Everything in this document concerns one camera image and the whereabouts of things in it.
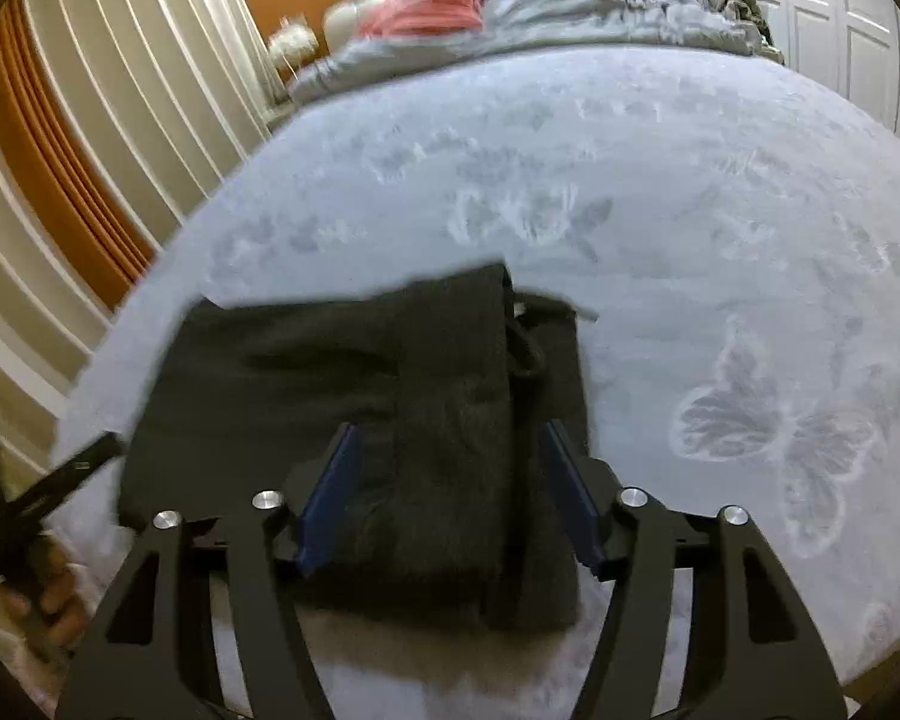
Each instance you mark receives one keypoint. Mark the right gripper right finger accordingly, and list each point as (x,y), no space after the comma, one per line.
(752,650)

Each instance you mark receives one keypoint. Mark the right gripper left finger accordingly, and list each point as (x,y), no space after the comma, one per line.
(149,651)

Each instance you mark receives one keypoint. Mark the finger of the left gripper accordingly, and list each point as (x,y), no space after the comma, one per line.
(52,491)

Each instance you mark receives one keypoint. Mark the black pants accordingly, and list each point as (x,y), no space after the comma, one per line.
(450,382)

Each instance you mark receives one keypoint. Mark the left hand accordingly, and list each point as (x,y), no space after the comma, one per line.
(44,601)

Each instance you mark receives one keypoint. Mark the grey butterfly bedspread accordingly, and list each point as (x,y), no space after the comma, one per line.
(728,233)

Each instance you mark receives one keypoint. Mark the white striped curtain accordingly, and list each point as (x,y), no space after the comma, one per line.
(118,118)

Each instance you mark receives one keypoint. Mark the white bedside lamp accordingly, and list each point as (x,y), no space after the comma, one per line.
(293,44)

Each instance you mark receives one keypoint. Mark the dark grey clothes pile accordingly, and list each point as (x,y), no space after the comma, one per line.
(744,10)

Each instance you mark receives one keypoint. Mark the red pink blanket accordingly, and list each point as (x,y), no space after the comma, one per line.
(428,18)

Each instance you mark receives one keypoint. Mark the grey rumpled duvet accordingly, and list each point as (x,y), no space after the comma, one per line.
(680,23)

